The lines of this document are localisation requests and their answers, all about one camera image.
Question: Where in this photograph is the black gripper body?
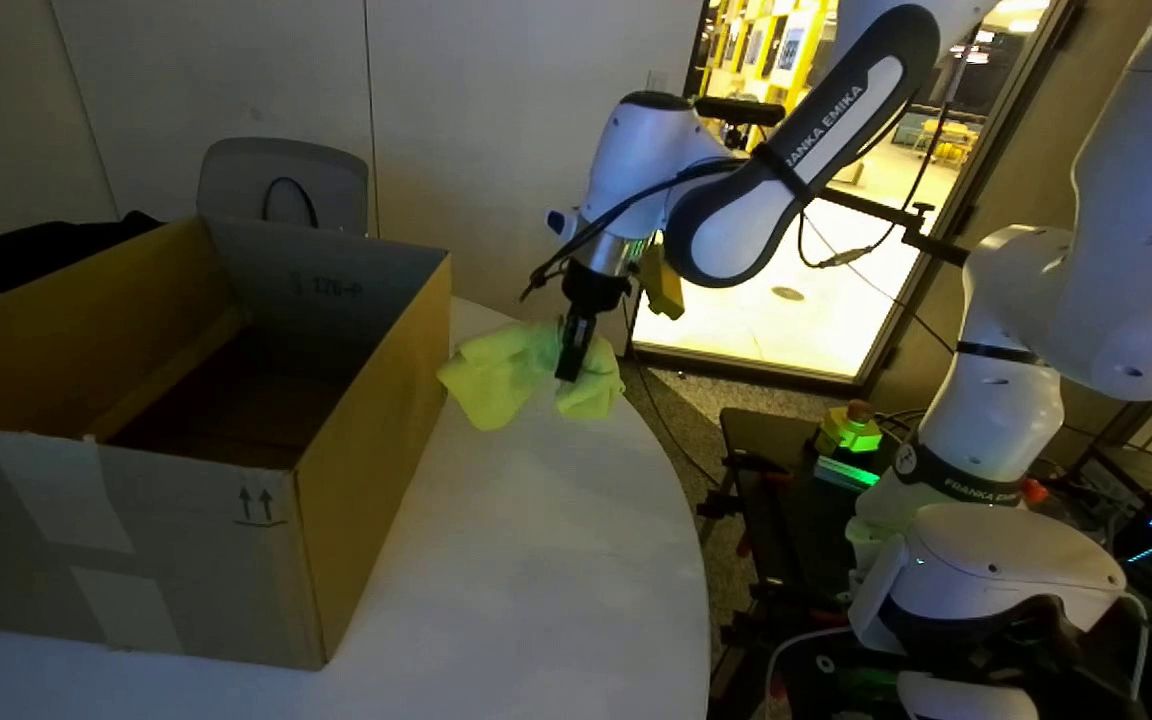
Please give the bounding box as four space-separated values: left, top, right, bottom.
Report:
559 260 634 318

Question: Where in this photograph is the yellow green cloth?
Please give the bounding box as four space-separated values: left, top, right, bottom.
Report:
437 315 633 436

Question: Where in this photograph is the green lit control box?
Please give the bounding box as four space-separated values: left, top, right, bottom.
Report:
813 407 887 497

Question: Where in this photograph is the open cardboard box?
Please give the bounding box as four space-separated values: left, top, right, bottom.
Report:
0 210 454 673

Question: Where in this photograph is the black background stand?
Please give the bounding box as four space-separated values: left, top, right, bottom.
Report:
692 92 788 131

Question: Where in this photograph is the black fabric bundle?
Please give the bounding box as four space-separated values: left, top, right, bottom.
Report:
0 207 163 297

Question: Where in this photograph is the dark electronics unit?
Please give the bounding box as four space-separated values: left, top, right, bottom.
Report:
1051 445 1152 592

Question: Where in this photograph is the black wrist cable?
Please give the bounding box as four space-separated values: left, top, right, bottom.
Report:
520 72 955 305

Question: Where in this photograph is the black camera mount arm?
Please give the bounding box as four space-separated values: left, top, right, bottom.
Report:
813 184 973 267

